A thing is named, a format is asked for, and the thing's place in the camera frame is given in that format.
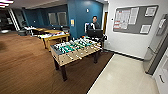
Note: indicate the green foosball table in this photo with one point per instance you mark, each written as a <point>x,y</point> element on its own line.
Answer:
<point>71,46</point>

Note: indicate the black computer monitor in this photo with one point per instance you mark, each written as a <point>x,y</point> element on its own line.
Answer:
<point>95,33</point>

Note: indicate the person in dark top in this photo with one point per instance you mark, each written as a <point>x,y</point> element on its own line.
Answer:
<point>95,24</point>

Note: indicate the wooden air hockey table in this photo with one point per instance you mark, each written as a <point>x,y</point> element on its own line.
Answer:
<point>55,37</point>

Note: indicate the brown wooden door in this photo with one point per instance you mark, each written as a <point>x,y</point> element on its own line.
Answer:
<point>105,23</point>

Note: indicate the interior glass window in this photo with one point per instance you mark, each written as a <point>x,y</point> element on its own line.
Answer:
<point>62,19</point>
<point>52,19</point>

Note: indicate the white paper on board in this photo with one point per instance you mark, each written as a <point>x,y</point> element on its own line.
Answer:
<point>145,28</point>
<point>133,15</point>
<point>150,11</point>
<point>121,18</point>

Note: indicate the dark round ottoman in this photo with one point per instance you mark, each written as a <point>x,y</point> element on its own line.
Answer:
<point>22,32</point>

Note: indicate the stainless steel refrigerator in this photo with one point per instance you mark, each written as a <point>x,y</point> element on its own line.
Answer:
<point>156,50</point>

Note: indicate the white microwave base cabinet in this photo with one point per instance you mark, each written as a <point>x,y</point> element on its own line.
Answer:
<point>161,71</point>

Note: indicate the white paper fridge note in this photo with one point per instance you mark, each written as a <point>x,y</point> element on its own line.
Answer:
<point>162,23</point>

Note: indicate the ceiling light panel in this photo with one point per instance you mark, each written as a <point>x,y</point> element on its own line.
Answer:
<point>6,1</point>
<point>3,6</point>

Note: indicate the yellow wall notice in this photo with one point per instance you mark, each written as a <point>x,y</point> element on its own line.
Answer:
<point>72,22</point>

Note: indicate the white round wall sensor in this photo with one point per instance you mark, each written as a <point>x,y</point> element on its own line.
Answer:
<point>87,10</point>

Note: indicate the grey wall board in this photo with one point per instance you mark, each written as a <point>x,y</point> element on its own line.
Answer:
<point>135,28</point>

